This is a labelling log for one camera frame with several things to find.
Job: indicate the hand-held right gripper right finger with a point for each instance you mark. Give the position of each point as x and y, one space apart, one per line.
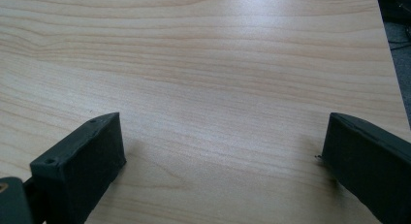
371 166

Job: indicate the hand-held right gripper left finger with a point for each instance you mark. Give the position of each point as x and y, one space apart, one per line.
77 166

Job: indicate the dark equipment base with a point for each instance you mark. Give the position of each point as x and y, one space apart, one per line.
394 6

